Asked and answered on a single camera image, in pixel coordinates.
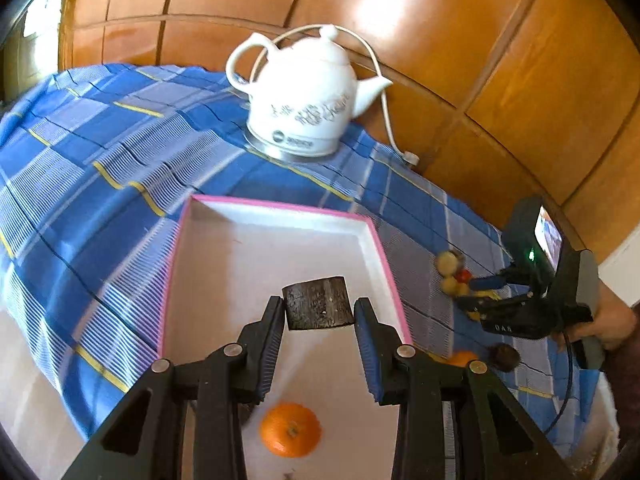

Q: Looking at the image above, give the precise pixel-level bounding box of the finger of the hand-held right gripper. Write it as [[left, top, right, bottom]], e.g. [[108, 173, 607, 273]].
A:
[[470, 270, 523, 294], [453, 294, 532, 313]]

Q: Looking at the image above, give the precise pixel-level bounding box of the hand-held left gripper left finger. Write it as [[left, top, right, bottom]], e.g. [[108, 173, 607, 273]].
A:
[[62, 296, 286, 480]]

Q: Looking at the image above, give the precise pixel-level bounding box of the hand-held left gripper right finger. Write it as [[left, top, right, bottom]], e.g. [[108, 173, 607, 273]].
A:
[[353, 297, 576, 480]]

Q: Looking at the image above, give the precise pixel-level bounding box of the beige cut fruit chunk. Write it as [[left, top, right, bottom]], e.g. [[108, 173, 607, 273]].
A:
[[440, 276, 471, 297], [435, 251, 463, 276]]

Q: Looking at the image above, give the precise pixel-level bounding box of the dark brown lumpy fruit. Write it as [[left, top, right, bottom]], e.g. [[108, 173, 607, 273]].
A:
[[492, 344, 521, 373]]

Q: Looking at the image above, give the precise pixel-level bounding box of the dark brown fruit cylinder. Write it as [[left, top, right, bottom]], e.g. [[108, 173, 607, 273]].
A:
[[281, 275, 356, 331]]

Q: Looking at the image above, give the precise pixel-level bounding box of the white box with pink rim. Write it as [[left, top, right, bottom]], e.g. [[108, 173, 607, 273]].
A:
[[157, 194, 414, 480]]

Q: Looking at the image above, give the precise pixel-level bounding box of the person's right hand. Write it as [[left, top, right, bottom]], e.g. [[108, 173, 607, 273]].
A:
[[555, 282, 640, 352]]

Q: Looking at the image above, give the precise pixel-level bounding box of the silver kettle base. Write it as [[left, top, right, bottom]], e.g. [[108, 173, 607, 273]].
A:
[[244, 127, 342, 162]]

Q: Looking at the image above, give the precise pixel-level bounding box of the blue plaid tablecloth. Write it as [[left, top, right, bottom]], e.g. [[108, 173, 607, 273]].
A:
[[0, 62, 608, 443]]

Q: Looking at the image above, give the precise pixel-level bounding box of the white ceramic electric kettle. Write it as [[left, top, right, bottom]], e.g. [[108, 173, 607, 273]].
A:
[[225, 24, 394, 153]]

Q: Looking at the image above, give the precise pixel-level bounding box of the wooden glass door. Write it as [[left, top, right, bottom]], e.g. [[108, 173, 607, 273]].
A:
[[17, 0, 68, 63]]

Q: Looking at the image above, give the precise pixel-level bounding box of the black cable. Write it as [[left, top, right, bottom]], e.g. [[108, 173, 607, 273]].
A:
[[544, 330, 575, 437]]

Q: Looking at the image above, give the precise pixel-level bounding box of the white power cable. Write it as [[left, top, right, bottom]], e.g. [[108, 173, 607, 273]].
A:
[[252, 25, 420, 165]]

